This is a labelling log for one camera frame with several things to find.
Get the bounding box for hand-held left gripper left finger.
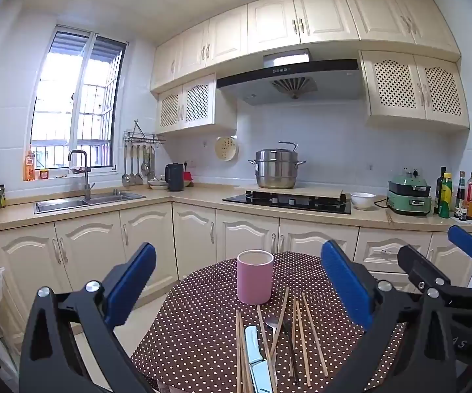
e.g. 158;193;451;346
19;242;157;393

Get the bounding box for steel ladle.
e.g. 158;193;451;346
122;144;132;183

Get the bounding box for cream base cabinets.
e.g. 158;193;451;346
0;190;472;336

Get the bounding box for black handled steel spork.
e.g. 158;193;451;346
282;317;300;383

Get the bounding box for cream round steamer tray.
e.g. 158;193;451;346
215;136;239;161

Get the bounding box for white bowl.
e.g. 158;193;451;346
350;192;377;210

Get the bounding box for steel kitchen faucet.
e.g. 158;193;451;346
68;150;95;200

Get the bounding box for pink utensil cup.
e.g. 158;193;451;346
236;249;274;305

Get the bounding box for black glass gas stove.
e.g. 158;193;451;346
222;194;352;215

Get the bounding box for steel double sink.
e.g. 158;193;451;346
33;192;147;215

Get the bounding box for light blue handled knife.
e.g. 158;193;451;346
244;325;273;393

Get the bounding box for metal wall utensil rack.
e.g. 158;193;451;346
123;120;166;148

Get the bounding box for dark sauce bottle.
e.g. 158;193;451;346
455;171;466;217

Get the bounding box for black electric kettle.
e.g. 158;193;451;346
165;163;185;192

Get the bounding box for sliding window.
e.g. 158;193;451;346
31;25;128;173

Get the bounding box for green yellow-label bottle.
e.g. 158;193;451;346
439;173;453;218

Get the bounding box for black range hood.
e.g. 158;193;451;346
216;49;364;106

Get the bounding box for round polka-dot table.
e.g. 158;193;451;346
130;251;409;393

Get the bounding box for green electric cooker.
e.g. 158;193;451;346
386;170;432;216

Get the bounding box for silver spoon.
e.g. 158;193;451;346
265;316;286;361

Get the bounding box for cream lattice door cabinet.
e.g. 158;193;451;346
359;49;470;132
155;73;238;134

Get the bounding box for dark olive oil bottle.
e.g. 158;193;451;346
435;166;447;215

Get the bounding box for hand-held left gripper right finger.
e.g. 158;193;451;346
321;239;460;393

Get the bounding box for orange detergent bottle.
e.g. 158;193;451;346
24;145;36;181

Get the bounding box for cream wall cabinets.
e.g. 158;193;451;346
150;0;462;93

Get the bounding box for bunch of wooden chopsticks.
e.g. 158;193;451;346
235;287;330;393

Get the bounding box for stainless steel steamer pot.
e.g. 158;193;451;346
248;141;307;190

